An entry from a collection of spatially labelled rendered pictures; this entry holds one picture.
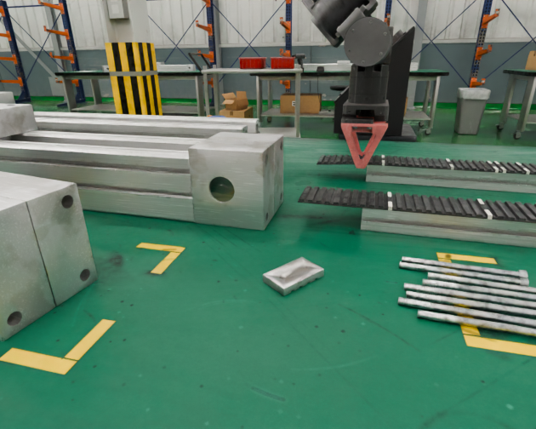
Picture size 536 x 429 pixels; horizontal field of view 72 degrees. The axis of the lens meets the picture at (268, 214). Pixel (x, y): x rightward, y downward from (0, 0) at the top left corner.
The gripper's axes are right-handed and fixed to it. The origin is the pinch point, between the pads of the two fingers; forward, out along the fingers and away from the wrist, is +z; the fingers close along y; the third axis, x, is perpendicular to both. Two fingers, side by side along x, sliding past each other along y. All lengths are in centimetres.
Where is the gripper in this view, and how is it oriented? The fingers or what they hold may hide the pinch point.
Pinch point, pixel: (361, 159)
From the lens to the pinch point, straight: 63.7
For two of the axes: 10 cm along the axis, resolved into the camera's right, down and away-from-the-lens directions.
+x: 9.6, 0.9, -2.5
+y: -2.7, 3.7, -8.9
